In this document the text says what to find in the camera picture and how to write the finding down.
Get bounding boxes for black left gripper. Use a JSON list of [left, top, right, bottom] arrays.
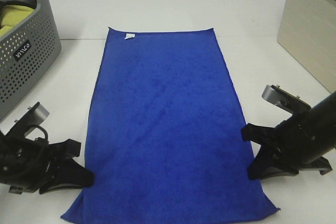
[[1, 126, 94, 194]]

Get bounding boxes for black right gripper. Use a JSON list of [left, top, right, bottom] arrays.
[[240, 119, 330, 181]]

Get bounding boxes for blue microfibre towel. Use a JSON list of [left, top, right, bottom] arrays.
[[62, 29, 278, 223]]

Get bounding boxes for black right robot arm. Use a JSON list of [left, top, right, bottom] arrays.
[[241, 93, 335, 180]]

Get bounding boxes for grey perforated plastic basket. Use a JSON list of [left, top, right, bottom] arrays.
[[1, 0, 61, 119]]

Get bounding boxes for beige storage box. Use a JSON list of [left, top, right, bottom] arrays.
[[277, 0, 335, 93]]

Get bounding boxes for white towel label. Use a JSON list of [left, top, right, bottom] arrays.
[[125, 33, 135, 40]]

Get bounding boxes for yellow-green cloth in basket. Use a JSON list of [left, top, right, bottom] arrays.
[[1, 5, 34, 36]]

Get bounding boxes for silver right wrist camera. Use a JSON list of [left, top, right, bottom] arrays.
[[261, 85, 311, 115]]

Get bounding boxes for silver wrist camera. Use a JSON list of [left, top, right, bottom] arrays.
[[15, 102, 50, 137], [261, 85, 311, 115]]

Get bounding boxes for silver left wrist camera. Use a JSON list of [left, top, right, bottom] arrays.
[[15, 102, 50, 137]]

